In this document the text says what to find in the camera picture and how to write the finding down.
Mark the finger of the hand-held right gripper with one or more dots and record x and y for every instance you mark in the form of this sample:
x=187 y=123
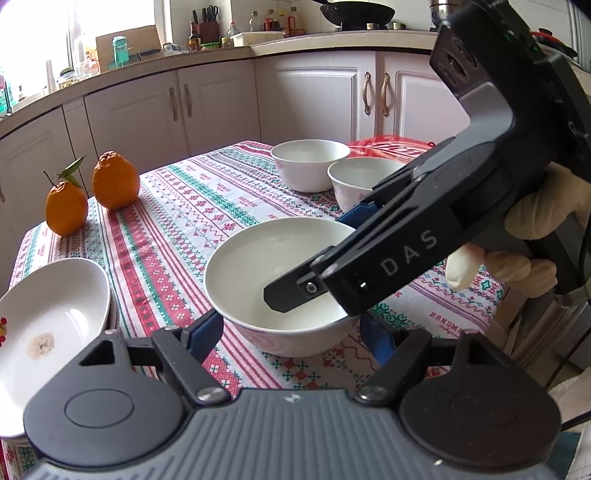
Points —
x=291 y=293
x=358 y=214

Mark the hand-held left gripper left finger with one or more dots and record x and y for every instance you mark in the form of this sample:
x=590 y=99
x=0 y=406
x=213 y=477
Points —
x=205 y=333

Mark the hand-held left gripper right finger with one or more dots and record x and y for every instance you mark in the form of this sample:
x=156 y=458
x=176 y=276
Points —
x=376 y=339

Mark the white ceramic bowl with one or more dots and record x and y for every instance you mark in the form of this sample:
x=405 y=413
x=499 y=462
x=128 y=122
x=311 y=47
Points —
x=307 y=154
x=355 y=177
x=249 y=277

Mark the white plate with fruit print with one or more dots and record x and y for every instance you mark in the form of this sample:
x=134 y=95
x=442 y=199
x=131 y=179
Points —
x=55 y=300
x=113 y=311

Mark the person's right hand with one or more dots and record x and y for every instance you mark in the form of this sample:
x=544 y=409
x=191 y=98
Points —
x=545 y=203

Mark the red snack gift bag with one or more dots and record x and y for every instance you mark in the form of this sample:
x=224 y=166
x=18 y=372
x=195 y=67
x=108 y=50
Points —
x=383 y=147

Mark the patterned red green tablecloth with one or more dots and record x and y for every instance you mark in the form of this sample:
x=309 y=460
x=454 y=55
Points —
x=184 y=221

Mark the white kitchen counter cabinets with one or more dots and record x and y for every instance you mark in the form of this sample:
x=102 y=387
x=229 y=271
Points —
x=300 y=92

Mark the bumpy orange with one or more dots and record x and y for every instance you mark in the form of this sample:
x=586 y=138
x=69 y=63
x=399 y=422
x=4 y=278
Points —
x=115 y=182

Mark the orange with green leaf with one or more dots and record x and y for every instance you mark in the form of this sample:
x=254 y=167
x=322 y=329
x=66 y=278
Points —
x=67 y=210

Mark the white rectangular tray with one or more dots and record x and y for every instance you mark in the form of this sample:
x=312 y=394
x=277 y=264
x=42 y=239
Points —
x=257 y=38

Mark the black wok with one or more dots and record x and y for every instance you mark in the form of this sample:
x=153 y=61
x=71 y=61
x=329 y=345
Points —
x=358 y=11

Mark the red label bottle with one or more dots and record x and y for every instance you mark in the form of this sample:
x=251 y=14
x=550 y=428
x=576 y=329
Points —
x=269 y=21

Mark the clear plastic bottle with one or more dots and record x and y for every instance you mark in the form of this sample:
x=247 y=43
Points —
x=255 y=21

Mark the stainless steel pot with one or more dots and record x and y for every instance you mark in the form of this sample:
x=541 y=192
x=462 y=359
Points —
x=443 y=8

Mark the dark sauce bottle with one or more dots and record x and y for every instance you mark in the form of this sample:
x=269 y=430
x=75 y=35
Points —
x=194 y=39

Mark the knife block with knives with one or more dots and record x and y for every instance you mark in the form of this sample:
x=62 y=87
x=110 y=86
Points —
x=206 y=23

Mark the brown cardboard box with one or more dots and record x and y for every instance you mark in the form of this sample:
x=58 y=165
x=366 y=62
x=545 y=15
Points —
x=138 y=44

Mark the teal water bottle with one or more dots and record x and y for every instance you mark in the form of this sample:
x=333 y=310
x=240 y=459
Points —
x=120 y=50

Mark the glass jar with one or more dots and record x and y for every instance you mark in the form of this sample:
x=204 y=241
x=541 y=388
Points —
x=67 y=79

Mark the kitchen window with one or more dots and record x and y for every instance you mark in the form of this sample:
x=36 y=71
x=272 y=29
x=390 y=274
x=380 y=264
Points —
x=46 y=27

